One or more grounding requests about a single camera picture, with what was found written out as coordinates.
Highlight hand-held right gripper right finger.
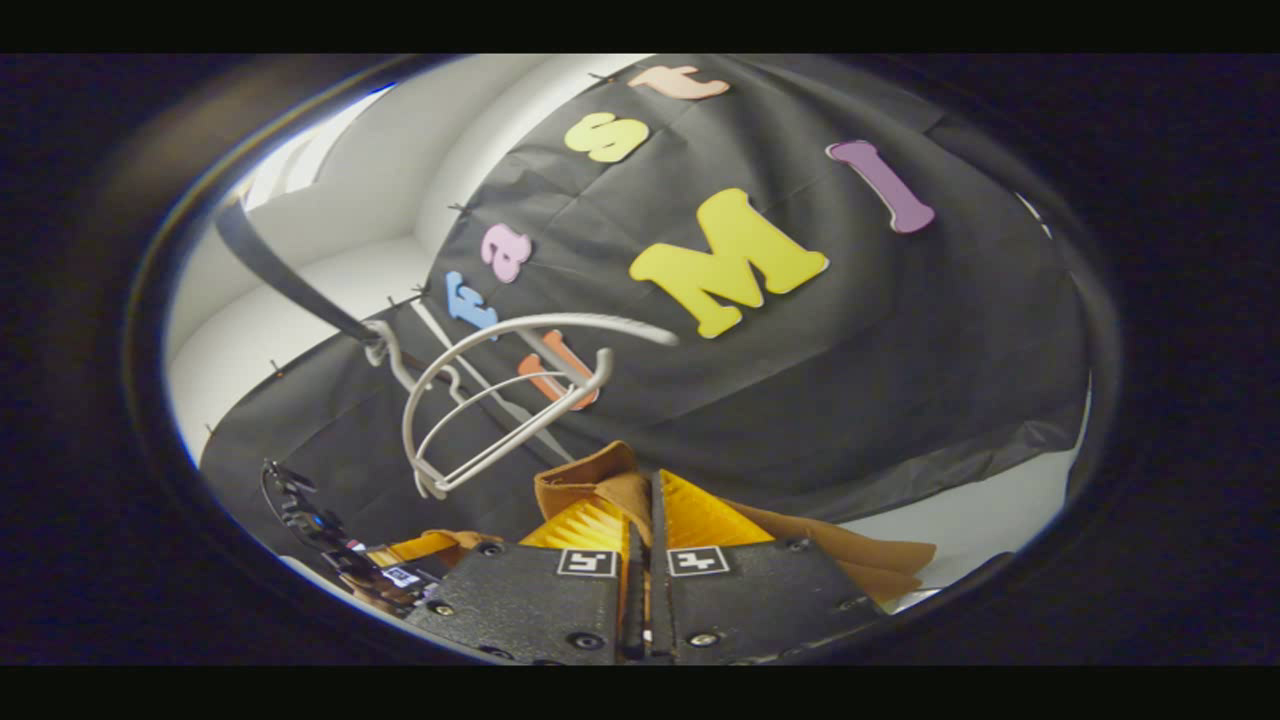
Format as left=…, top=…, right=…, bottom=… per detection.
left=650, top=470, right=887, bottom=664

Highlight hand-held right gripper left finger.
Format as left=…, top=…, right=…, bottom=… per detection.
left=405, top=497, right=647, bottom=664

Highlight brown shirt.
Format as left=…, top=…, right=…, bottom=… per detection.
left=420, top=440, right=938, bottom=607

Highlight white plastic hanger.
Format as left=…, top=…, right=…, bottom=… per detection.
left=362, top=312, right=681, bottom=501
left=412, top=362, right=571, bottom=466

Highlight black clothes rack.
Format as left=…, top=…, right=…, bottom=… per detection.
left=214, top=195, right=387, bottom=347

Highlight black backdrop cloth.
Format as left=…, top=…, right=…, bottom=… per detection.
left=200, top=55, right=1093, bottom=601

